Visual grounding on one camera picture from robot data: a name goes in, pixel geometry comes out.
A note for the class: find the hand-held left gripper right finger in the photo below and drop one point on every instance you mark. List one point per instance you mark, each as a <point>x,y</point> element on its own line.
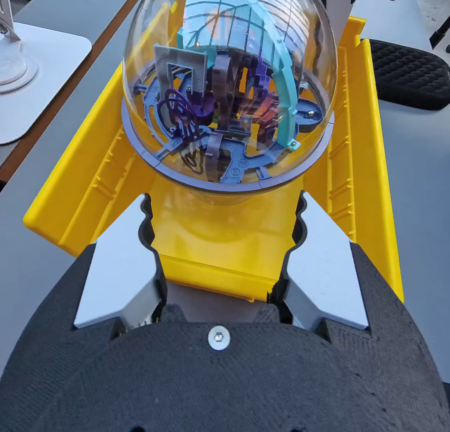
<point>327,273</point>

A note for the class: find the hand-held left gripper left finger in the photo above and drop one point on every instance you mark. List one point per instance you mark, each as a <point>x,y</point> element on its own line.
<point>116,270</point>

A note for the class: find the yellow plastic bin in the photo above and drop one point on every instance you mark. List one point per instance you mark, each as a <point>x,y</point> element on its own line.
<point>225,235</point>

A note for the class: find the clear plastic maze ball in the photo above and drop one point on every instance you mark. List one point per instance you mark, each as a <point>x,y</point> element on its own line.
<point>228,87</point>

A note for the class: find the black mesh pad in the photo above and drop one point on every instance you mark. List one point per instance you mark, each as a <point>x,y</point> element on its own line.
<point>407,73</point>

